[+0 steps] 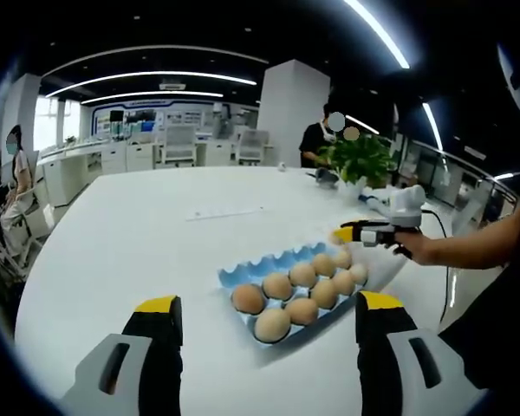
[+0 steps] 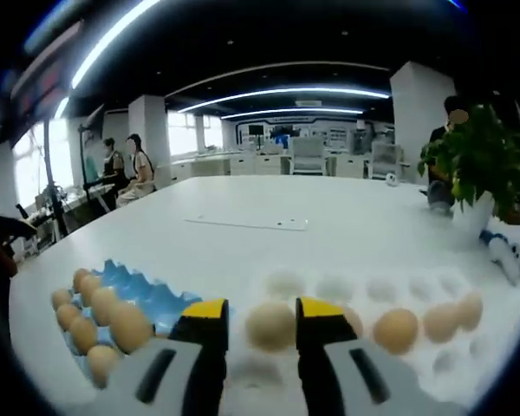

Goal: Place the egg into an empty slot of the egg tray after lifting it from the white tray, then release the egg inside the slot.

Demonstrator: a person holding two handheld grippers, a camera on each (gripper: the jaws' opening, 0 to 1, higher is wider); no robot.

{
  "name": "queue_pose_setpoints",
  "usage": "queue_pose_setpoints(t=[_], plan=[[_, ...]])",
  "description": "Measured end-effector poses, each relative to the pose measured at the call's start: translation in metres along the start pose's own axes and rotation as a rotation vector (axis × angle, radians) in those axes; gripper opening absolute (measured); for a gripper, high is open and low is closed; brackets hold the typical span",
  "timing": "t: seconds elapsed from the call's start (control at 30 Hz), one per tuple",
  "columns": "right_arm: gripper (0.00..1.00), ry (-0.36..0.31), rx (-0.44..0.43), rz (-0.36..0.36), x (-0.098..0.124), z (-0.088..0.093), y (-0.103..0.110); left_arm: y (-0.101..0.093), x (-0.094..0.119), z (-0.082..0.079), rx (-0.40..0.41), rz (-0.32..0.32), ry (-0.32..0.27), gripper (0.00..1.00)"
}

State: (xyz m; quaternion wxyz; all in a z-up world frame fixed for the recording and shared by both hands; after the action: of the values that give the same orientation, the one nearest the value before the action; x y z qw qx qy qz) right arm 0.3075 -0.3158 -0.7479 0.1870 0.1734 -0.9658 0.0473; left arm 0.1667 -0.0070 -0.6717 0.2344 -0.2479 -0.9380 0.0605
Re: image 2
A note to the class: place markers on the small black monitor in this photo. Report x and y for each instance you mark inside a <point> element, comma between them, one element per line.
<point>255,130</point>

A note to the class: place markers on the small white round gadget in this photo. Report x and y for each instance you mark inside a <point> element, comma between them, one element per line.
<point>391,179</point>

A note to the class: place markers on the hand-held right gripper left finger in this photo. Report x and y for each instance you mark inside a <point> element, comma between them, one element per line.
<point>164,377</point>

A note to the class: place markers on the hanging display screen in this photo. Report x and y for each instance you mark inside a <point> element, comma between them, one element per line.
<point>47,82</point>

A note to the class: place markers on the grey toy figure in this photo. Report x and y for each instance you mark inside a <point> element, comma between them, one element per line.
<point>437,195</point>

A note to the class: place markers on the black light stand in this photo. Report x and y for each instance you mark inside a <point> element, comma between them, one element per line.
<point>85,160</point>

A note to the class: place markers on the short ceiling light strip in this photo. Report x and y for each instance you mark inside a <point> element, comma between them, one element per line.
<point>61,107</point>

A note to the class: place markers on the white foam egg holder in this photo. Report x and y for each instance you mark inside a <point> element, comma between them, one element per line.
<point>333,288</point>

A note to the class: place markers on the blue egg tray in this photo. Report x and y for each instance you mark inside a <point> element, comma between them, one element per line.
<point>156,299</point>

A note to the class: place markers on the small brown pot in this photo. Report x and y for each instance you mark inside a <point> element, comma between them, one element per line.
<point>512,214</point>

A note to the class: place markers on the row of white cabinets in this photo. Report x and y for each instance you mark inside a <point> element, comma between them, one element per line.
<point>242,164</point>

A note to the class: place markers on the green plant in white pot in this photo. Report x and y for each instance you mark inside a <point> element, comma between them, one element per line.
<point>481,156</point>

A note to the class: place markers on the ceiling air conditioner unit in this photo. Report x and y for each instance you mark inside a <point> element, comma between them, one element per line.
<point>307,103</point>

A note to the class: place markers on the group of brown eggs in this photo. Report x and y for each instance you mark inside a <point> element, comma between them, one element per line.
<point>396,331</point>
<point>128,325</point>

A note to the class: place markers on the white and blue plush toy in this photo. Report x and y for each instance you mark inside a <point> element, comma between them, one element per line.
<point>507,260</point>

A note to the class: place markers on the white mesh office chair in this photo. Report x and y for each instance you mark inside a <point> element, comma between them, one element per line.
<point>308,156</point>
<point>386,160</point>

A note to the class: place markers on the long ceiling light strip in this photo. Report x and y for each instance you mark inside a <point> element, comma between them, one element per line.
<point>286,91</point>
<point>294,110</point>
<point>112,43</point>

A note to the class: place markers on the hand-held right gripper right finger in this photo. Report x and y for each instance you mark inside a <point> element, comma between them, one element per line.
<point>364,381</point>

